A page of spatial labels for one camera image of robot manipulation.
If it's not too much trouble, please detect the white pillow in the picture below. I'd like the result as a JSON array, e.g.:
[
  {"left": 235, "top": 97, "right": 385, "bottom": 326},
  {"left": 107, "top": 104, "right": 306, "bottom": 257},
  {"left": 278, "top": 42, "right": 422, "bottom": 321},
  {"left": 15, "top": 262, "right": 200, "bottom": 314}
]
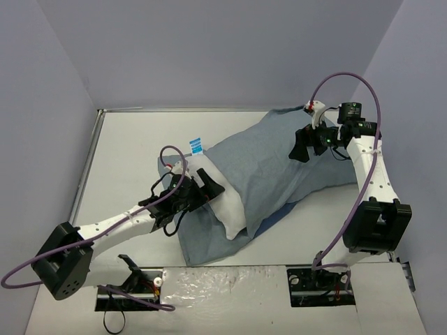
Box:
[{"left": 186, "top": 154, "right": 247, "bottom": 240}]

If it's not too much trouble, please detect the blue white pillow tag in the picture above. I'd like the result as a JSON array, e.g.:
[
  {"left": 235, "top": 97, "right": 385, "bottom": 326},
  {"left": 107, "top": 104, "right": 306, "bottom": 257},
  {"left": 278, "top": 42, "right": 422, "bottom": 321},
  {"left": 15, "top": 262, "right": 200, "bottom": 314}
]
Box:
[{"left": 189, "top": 137, "right": 203, "bottom": 155}]

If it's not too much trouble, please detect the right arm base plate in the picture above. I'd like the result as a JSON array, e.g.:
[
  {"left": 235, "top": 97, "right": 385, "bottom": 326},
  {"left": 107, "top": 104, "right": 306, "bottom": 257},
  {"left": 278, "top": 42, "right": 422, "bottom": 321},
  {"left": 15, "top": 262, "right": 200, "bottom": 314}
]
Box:
[{"left": 286, "top": 266, "right": 356, "bottom": 308}]

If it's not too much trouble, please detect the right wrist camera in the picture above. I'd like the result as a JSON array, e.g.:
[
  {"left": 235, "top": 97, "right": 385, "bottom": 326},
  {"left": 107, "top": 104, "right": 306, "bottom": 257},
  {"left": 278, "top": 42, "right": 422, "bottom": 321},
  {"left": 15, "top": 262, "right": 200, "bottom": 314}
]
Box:
[{"left": 304, "top": 100, "right": 326, "bottom": 129}]

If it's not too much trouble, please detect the black cable loop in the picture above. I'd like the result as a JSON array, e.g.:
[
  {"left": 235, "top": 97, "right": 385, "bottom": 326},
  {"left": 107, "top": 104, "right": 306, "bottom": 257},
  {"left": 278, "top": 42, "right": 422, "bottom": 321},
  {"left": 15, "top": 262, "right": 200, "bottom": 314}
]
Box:
[{"left": 103, "top": 308, "right": 126, "bottom": 334}]

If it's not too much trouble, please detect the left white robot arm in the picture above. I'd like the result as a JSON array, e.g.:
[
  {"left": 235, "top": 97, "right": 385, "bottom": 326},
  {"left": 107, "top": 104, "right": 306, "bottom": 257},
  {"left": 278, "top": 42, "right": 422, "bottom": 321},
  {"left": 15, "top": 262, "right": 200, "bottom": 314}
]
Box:
[{"left": 31, "top": 168, "right": 227, "bottom": 301}]

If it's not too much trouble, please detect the blue patterned pillowcase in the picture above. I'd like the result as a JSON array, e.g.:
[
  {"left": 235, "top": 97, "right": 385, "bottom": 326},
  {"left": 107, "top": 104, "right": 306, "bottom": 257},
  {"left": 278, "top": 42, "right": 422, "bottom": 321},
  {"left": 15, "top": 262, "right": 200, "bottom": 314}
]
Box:
[{"left": 175, "top": 107, "right": 356, "bottom": 267}]

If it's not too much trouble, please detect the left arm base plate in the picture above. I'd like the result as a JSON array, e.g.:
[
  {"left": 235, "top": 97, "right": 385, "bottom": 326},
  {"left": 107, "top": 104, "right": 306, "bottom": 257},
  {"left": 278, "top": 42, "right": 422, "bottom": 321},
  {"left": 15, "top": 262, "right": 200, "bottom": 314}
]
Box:
[{"left": 94, "top": 269, "right": 163, "bottom": 312}]

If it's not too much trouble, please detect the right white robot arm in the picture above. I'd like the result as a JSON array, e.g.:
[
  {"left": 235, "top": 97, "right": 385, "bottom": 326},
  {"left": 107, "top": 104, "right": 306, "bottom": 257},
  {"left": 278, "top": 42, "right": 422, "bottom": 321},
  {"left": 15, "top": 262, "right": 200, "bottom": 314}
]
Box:
[{"left": 289, "top": 101, "right": 412, "bottom": 288}]

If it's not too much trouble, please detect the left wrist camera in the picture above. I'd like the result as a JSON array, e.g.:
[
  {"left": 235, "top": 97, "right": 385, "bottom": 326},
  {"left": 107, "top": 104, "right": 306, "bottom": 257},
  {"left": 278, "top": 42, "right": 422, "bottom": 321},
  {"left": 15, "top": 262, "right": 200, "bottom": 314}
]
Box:
[{"left": 163, "top": 161, "right": 191, "bottom": 178}]

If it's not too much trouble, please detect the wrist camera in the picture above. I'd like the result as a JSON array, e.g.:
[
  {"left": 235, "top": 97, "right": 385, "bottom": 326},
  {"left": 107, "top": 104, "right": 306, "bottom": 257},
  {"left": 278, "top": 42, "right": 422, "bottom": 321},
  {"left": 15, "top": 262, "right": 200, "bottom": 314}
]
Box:
[
  {"left": 304, "top": 100, "right": 326, "bottom": 129},
  {"left": 163, "top": 161, "right": 191, "bottom": 178}
]

